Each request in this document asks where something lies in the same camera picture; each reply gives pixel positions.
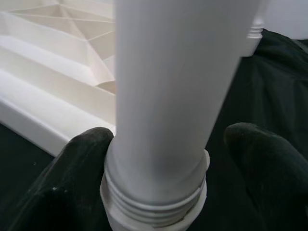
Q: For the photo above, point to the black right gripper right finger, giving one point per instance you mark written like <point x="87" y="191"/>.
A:
<point x="272" y="173"/>

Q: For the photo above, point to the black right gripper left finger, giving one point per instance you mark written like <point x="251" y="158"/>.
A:
<point x="65" y="187"/>

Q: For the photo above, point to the white plastic children table top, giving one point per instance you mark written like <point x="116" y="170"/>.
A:
<point x="48" y="84"/>

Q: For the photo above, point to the white plastic table leg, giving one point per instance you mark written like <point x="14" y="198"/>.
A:
<point x="163" y="84"/>
<point x="255" y="31"/>

